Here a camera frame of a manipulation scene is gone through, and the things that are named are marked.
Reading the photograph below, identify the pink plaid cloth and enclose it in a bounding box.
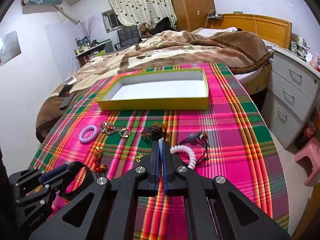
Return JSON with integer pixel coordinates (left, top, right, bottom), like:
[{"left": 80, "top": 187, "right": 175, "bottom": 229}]
[{"left": 31, "top": 63, "right": 289, "bottom": 229}]

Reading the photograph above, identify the brown patterned blanket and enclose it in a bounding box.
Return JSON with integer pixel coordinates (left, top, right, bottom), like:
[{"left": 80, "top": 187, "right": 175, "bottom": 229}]
[{"left": 35, "top": 29, "right": 272, "bottom": 143}]

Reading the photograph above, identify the wooden headboard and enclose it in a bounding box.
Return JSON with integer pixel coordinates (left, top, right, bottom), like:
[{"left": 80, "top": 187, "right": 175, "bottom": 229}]
[{"left": 209, "top": 14, "right": 292, "bottom": 48}]

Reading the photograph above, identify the black office chair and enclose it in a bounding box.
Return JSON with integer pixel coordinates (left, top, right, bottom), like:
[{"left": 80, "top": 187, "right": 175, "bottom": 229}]
[{"left": 114, "top": 25, "right": 142, "bottom": 50}]

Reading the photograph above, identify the white spiral hair tie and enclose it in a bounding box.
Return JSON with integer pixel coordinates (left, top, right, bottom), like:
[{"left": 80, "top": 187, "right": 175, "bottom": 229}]
[{"left": 170, "top": 144, "right": 197, "bottom": 170}]

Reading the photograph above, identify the grey drawer nightstand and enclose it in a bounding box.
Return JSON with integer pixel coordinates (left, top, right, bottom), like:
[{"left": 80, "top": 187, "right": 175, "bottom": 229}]
[{"left": 261, "top": 47, "right": 319, "bottom": 148}]

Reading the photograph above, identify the black tie with ball beads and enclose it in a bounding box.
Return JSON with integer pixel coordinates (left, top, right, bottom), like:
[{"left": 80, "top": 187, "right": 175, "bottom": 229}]
[{"left": 178, "top": 130, "right": 209, "bottom": 165}]

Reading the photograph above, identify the purple spiral hair tie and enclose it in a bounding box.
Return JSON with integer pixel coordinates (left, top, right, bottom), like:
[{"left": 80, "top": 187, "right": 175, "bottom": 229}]
[{"left": 78, "top": 124, "right": 99, "bottom": 144}]

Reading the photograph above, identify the yellow shallow cardboard box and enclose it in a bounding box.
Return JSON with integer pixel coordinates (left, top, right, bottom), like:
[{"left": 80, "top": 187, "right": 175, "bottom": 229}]
[{"left": 97, "top": 68, "right": 209, "bottom": 111}]

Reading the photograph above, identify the brown beaded hair tie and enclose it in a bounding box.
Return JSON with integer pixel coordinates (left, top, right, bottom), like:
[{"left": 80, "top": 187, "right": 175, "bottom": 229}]
[{"left": 140, "top": 122, "right": 168, "bottom": 140}]

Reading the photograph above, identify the wooden wardrobe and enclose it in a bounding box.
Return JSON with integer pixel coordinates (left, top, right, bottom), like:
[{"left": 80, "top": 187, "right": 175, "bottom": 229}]
[{"left": 171, "top": 0, "right": 215, "bottom": 32}]

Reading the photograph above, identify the patterned white curtain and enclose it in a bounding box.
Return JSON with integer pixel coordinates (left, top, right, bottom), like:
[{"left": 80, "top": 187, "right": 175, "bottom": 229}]
[{"left": 108, "top": 0, "right": 177, "bottom": 28}]

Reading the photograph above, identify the brown teddy bear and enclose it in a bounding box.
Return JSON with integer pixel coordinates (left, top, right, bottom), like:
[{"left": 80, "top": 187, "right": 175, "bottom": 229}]
[{"left": 138, "top": 22, "right": 152, "bottom": 38}]

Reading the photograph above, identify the small gold bead ornament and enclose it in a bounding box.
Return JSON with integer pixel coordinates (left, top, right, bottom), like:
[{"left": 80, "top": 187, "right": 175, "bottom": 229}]
[{"left": 136, "top": 154, "right": 143, "bottom": 163}]

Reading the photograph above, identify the black phone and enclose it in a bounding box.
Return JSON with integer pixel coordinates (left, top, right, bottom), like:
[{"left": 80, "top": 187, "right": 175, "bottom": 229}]
[{"left": 59, "top": 92, "right": 75, "bottom": 110}]

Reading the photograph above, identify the pink plastic stool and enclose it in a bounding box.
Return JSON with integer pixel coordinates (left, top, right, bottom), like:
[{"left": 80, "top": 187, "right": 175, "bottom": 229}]
[{"left": 294, "top": 137, "right": 320, "bottom": 186}]

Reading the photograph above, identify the white desk shelf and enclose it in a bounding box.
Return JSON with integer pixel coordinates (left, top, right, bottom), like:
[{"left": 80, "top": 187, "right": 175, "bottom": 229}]
[{"left": 76, "top": 39, "right": 114, "bottom": 67}]

